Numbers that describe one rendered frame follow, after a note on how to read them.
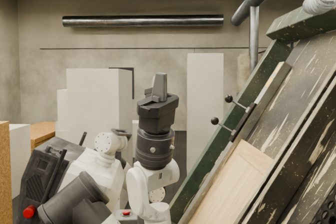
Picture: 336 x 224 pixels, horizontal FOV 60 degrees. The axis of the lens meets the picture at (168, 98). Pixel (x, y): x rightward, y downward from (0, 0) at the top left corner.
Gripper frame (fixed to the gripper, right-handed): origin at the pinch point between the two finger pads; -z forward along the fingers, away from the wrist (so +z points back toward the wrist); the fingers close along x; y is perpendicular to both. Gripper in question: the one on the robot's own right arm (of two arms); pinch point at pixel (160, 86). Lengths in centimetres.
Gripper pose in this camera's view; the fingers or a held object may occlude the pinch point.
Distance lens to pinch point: 63.8
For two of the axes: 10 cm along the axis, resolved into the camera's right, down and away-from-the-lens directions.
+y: 8.6, 2.4, -4.5
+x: 5.0, -2.3, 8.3
